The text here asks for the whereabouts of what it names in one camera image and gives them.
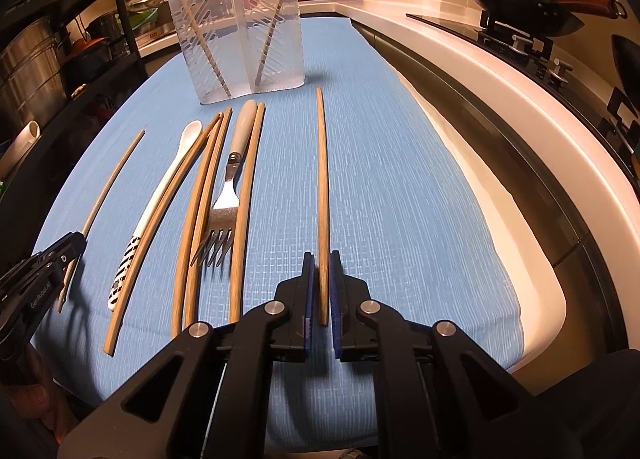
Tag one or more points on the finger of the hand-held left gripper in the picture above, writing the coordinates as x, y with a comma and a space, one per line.
67, 266
62, 245

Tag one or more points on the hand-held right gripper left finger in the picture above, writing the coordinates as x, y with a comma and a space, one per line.
310, 299

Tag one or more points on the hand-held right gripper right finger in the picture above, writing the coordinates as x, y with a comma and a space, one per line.
335, 299

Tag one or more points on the clear plastic utensil holder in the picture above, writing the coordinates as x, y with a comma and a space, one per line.
235, 64

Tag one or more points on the white plastic tube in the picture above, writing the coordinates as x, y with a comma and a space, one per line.
22, 141

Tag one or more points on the blue table cloth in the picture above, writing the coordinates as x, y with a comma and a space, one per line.
400, 199

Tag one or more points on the large steel pot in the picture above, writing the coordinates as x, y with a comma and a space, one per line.
27, 74

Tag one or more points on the dark cooking pot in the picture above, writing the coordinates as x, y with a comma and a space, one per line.
87, 61

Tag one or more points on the black metal shelf rack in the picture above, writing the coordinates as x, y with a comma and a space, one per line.
112, 14

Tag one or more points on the green plastic basin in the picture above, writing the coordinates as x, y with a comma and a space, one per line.
142, 16

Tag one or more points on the black gas stove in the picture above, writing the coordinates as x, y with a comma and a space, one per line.
530, 49

